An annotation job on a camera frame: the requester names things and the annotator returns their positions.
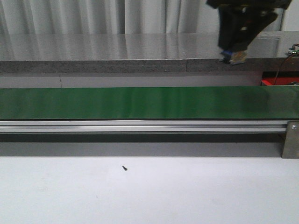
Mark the aluminium conveyor rail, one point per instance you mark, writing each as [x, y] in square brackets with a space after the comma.
[81, 126]

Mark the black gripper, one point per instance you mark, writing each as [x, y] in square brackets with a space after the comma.
[239, 28]

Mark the steel conveyor bracket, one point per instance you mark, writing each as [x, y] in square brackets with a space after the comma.
[291, 145]

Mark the red mushroom push button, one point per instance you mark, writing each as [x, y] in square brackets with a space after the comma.
[233, 58]

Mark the green conveyor belt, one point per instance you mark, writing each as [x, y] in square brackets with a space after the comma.
[220, 102]

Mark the grey curtain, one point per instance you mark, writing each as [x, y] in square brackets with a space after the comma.
[107, 17]

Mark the green circuit board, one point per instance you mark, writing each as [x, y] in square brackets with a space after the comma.
[294, 50]

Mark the red bin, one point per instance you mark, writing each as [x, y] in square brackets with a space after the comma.
[284, 78]

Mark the grey stone counter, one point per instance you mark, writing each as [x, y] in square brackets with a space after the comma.
[140, 53]

